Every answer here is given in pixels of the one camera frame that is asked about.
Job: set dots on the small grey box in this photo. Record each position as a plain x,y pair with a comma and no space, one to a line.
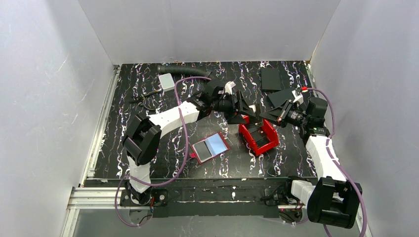
166,81

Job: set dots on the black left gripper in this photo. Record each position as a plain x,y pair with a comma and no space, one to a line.
235,105

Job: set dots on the black pliers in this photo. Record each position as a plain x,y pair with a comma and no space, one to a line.
141,99

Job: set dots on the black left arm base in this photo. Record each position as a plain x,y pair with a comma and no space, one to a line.
149,198

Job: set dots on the black flat pad lower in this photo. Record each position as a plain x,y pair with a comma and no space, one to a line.
278,98

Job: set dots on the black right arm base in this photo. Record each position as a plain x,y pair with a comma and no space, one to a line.
290,208

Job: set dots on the red card holder wallet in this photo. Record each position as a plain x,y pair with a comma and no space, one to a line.
192,155

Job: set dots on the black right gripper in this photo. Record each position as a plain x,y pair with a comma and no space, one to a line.
285,112

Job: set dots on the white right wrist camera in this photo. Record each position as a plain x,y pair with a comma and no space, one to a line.
297,96

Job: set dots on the red plastic tray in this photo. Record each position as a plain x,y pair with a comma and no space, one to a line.
243,130

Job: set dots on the black flat pad upper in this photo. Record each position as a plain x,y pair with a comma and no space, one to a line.
270,80

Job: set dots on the black flat pad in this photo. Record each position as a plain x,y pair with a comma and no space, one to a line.
278,98
270,80

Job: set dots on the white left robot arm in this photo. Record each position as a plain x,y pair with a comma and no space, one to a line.
143,134

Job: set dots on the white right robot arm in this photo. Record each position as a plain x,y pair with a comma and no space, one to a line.
332,200

